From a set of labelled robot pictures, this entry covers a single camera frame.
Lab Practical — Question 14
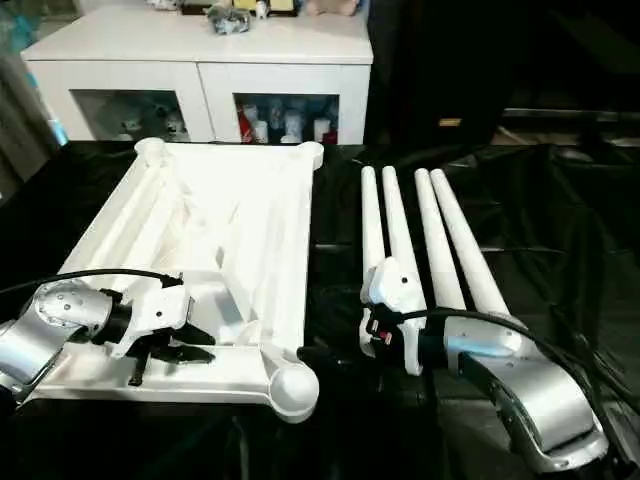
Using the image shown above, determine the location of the white plastic table leg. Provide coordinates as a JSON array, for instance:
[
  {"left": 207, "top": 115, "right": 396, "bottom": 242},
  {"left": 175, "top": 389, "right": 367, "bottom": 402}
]
[
  {"left": 381, "top": 166, "right": 427, "bottom": 293},
  {"left": 413, "top": 168, "right": 469, "bottom": 313},
  {"left": 429, "top": 168, "right": 513, "bottom": 326},
  {"left": 359, "top": 166, "right": 387, "bottom": 358}
]

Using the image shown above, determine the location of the white plastic table top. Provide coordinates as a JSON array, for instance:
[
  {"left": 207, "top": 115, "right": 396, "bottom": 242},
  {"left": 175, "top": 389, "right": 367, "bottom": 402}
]
[{"left": 28, "top": 138, "right": 327, "bottom": 424}]

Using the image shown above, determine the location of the black plastic mat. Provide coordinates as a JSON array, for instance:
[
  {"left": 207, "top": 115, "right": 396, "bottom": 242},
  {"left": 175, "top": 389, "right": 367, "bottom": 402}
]
[{"left": 0, "top": 140, "right": 640, "bottom": 480}]

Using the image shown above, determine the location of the beige curtain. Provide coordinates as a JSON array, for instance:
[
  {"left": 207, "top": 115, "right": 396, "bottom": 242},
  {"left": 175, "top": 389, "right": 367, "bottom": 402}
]
[{"left": 0, "top": 20, "right": 63, "bottom": 201}]

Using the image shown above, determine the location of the white sideboard cabinet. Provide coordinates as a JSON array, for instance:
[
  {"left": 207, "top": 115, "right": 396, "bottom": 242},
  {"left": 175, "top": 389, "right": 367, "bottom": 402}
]
[{"left": 20, "top": 8, "right": 374, "bottom": 147}]

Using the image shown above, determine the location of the grey toy figure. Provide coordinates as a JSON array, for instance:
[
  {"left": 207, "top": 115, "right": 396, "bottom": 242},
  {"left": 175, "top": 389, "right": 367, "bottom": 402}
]
[{"left": 207, "top": 4, "right": 254, "bottom": 37}]

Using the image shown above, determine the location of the brown plush toy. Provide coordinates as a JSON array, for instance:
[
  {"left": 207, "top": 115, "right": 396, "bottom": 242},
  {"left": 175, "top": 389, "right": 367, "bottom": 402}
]
[{"left": 304, "top": 0, "right": 363, "bottom": 17}]

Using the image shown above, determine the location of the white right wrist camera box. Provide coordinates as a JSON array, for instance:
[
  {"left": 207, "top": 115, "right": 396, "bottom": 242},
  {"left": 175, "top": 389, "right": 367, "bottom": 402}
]
[{"left": 359, "top": 257, "right": 428, "bottom": 377}]

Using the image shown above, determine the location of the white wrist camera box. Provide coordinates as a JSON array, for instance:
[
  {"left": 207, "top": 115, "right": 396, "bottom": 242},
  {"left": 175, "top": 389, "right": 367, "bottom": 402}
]
[
  {"left": 105, "top": 274, "right": 193, "bottom": 359},
  {"left": 359, "top": 257, "right": 428, "bottom": 377}
]

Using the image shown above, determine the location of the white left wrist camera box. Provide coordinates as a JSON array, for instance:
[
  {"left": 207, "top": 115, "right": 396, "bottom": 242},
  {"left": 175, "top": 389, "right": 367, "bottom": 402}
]
[{"left": 105, "top": 274, "right": 193, "bottom": 359}]

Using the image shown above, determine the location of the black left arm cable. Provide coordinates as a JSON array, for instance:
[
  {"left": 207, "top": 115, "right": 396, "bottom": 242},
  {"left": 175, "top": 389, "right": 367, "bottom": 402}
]
[{"left": 0, "top": 267, "right": 187, "bottom": 298}]

